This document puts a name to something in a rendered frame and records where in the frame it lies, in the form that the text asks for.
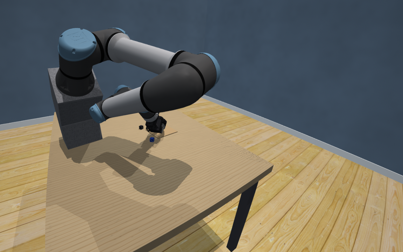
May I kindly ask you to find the tan square mat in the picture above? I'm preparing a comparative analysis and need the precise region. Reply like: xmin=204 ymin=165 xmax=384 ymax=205
xmin=149 ymin=125 xmax=178 ymax=139

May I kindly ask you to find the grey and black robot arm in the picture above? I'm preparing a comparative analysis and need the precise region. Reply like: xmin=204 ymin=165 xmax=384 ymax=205
xmin=55 ymin=28 xmax=220 ymax=123

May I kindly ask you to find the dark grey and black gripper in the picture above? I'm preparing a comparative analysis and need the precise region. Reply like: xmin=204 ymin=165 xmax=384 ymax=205
xmin=145 ymin=115 xmax=167 ymax=133

